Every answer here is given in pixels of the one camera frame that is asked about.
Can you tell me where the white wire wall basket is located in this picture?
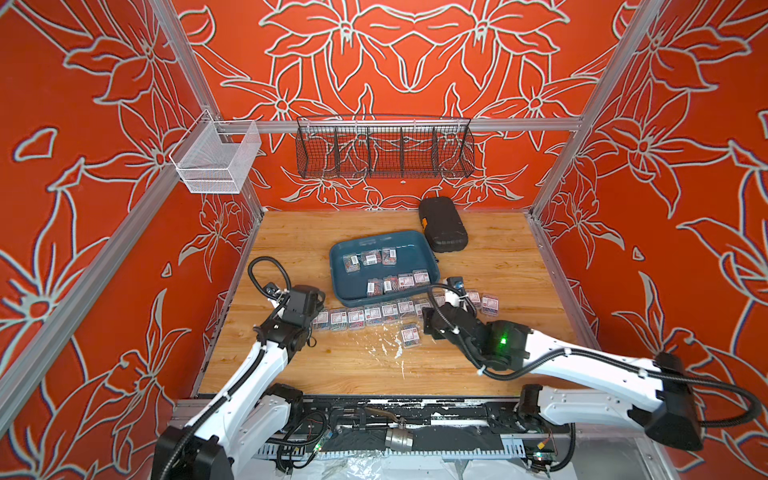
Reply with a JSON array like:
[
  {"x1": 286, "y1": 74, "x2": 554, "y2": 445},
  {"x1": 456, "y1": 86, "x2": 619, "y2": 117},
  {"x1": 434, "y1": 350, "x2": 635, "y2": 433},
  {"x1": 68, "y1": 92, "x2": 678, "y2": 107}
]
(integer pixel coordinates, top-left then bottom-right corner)
[{"x1": 169, "y1": 110, "x2": 262, "y2": 194}]

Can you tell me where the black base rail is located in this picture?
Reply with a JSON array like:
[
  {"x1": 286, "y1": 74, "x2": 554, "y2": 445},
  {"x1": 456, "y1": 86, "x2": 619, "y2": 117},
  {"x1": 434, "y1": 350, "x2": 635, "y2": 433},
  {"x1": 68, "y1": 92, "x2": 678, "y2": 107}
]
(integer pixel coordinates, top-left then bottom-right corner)
[{"x1": 257, "y1": 395, "x2": 570, "y2": 460}]

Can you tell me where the blue plastic storage tray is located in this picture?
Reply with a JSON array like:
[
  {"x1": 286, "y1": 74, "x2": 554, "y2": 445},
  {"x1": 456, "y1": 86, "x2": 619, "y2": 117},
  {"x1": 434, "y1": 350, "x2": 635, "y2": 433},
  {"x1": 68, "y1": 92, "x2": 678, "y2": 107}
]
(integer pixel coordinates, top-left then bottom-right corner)
[{"x1": 329, "y1": 230, "x2": 442, "y2": 307}]

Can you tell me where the eleventh removed paper clip box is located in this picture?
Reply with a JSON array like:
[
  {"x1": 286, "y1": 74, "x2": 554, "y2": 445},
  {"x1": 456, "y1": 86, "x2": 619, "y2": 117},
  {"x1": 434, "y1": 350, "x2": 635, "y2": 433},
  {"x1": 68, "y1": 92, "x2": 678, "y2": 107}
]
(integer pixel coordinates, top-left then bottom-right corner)
[{"x1": 481, "y1": 295, "x2": 500, "y2": 316}]

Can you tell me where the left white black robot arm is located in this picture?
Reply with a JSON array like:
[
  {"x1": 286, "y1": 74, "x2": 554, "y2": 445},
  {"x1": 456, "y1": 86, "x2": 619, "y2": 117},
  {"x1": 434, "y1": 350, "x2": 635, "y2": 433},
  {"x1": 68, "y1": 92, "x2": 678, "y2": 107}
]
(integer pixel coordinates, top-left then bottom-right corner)
[{"x1": 150, "y1": 256, "x2": 329, "y2": 479}]

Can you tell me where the paper clip box tray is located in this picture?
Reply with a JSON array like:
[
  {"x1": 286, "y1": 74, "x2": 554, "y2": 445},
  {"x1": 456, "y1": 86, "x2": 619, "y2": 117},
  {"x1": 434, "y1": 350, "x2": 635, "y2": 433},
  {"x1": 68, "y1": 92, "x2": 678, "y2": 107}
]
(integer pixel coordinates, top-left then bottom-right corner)
[{"x1": 342, "y1": 254, "x2": 361, "y2": 273}]

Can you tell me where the black tool case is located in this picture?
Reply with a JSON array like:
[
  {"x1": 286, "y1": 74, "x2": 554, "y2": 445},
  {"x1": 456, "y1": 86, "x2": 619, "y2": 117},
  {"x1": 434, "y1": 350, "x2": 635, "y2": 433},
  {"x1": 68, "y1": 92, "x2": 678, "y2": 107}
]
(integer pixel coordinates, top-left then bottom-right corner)
[{"x1": 418, "y1": 196, "x2": 469, "y2": 253}]

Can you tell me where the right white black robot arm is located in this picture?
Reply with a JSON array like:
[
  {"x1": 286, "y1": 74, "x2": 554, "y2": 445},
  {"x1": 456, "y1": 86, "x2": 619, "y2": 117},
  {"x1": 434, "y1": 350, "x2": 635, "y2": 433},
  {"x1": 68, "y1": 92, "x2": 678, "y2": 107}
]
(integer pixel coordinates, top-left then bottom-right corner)
[{"x1": 424, "y1": 283, "x2": 763, "y2": 451}]

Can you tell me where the black wire wall basket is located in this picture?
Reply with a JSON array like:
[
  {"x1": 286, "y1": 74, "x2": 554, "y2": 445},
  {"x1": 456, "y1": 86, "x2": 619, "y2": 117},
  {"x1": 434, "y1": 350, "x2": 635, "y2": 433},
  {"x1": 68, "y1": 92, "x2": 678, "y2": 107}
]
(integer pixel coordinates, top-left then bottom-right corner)
[{"x1": 295, "y1": 114, "x2": 476, "y2": 180}]

